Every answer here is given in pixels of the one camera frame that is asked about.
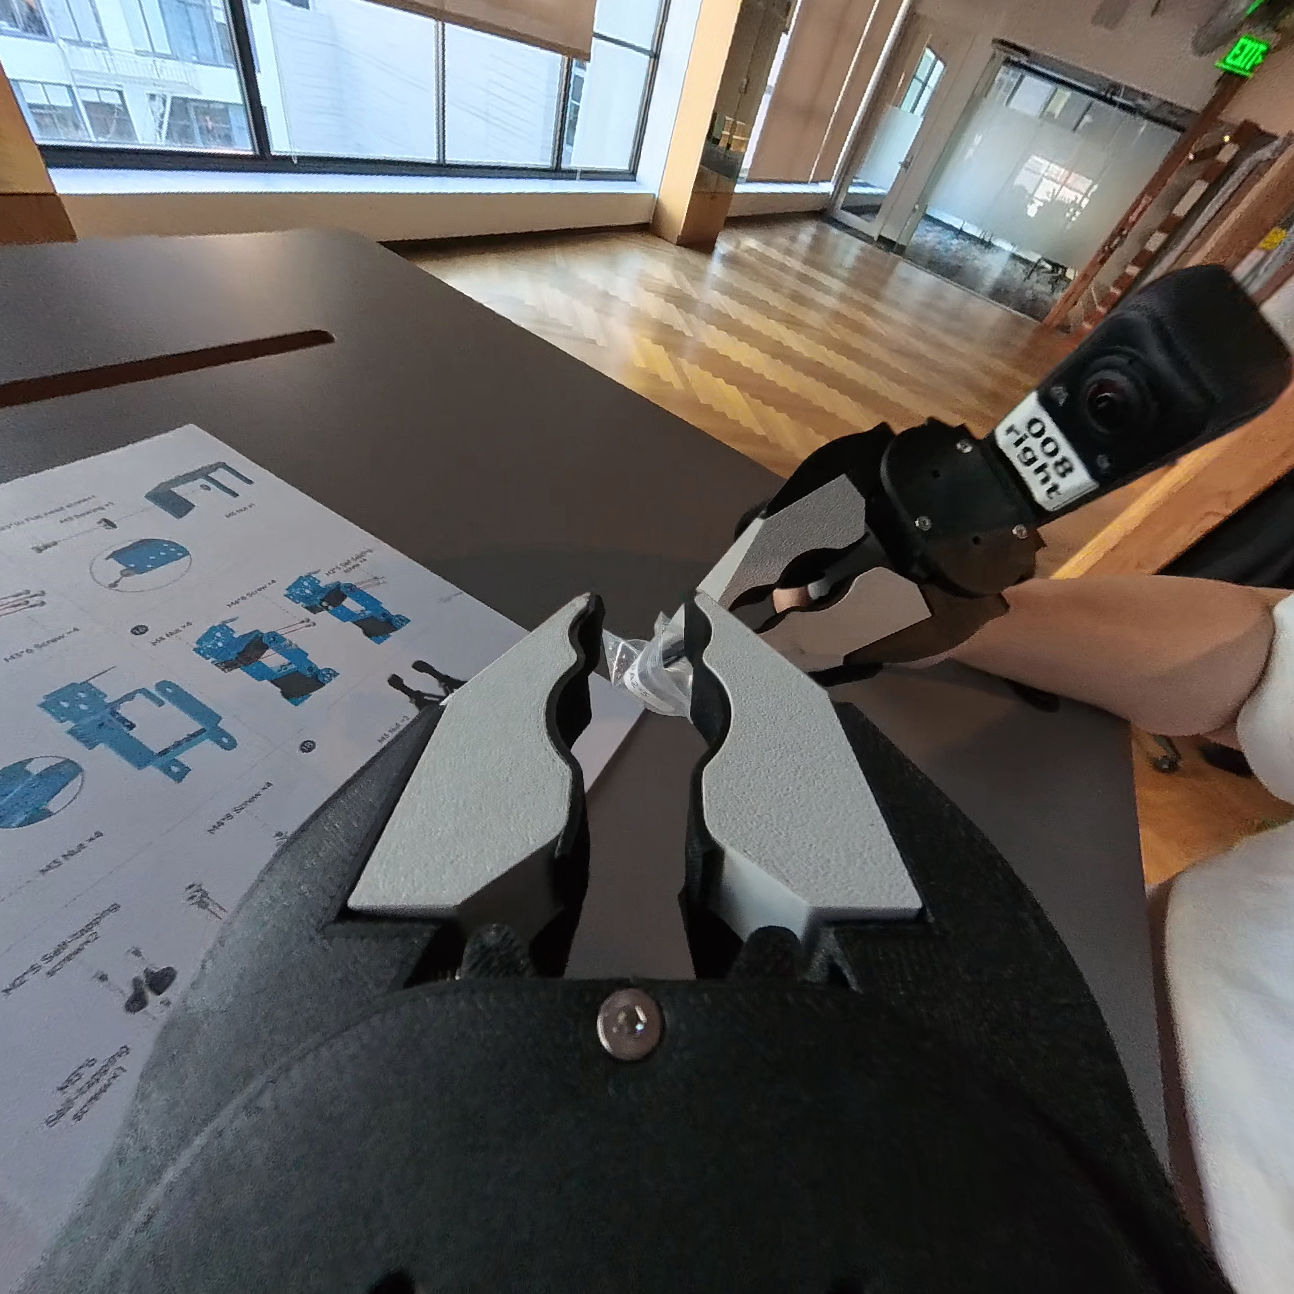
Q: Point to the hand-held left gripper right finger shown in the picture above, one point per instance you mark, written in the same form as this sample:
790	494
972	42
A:
799	800

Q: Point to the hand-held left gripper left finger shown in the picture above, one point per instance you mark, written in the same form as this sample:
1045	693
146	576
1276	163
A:
475	788

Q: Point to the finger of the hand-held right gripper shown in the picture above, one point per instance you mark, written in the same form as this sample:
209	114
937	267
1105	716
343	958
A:
870	617
799	531

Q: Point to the small clear screw bag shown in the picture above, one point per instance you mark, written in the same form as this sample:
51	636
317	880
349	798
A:
646	667

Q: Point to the person's right forearm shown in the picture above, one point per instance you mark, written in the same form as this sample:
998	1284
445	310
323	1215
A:
1112	647

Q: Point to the dark grey desk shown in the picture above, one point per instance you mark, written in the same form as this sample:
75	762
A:
505	455

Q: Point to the person's right hand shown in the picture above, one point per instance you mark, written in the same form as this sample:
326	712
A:
792	600

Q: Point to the frosted glass door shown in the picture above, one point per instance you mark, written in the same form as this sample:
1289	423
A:
1032	172

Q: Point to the white assembly instruction booklet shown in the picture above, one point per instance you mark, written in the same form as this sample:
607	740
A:
151	626

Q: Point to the person's white shirt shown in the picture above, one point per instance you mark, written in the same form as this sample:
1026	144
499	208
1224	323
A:
1244	962

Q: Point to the green exit sign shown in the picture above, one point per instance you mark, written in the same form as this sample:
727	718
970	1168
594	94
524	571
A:
1244	57

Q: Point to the beige roller blind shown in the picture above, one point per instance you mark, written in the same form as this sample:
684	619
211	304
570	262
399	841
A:
505	21

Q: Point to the large glass window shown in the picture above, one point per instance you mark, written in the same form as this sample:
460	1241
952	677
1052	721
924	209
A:
343	92

